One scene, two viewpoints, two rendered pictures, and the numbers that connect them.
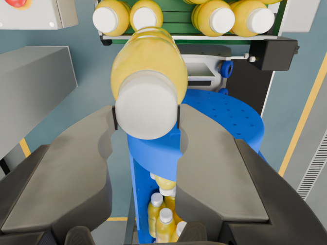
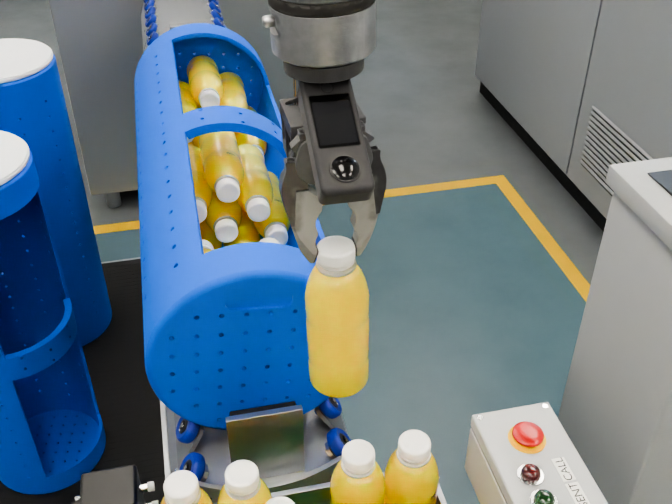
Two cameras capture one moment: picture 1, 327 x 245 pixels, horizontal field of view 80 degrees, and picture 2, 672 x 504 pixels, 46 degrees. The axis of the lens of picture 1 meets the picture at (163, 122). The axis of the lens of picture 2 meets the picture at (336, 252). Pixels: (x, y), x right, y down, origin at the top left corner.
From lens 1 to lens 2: 68 cm
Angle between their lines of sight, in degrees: 25
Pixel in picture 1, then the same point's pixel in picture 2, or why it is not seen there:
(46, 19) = (487, 421)
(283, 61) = (95, 483)
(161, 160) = (299, 264)
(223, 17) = (243, 476)
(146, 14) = (356, 458)
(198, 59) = not seen: hidden behind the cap
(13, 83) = (630, 440)
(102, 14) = (417, 447)
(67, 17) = (472, 450)
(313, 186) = not seen: outside the picture
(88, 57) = not seen: outside the picture
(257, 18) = (191, 484)
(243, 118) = (178, 353)
